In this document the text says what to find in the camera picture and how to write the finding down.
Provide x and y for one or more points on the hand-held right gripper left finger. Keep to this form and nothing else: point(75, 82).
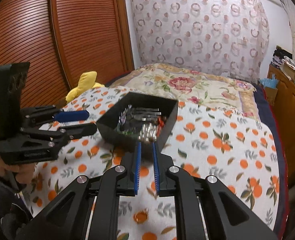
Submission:
point(137, 170)

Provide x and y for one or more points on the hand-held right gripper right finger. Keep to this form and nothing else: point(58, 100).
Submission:
point(155, 172)

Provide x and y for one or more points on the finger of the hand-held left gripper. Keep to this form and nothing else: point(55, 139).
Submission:
point(80, 130)
point(72, 115)

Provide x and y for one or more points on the black square box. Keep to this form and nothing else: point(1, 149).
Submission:
point(107, 126)

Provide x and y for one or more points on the pale green jade bangle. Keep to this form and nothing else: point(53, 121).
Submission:
point(147, 117)

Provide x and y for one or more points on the person's left hand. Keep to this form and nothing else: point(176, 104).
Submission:
point(22, 176)

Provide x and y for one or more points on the yellow plush toy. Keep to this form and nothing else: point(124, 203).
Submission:
point(83, 85)

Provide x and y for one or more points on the orange print cloth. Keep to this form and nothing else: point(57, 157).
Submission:
point(212, 150)

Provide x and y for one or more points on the wooden louvred wardrobe door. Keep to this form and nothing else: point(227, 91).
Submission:
point(20, 35)
point(92, 37)

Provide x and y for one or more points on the floral bedspread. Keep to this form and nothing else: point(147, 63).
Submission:
point(187, 85)

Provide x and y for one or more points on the dark blue bed sheet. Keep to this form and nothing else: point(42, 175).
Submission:
point(275, 135)

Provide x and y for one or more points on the wooden sideboard cabinet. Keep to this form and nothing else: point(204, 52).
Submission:
point(291, 120)

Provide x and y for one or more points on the sheer circle pattern curtain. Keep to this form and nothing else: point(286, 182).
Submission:
point(200, 30)

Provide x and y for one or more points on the clutter on cabinet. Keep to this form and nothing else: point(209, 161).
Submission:
point(293, 71)

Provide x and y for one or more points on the cream tied curtain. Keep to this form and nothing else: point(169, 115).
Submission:
point(293, 30)

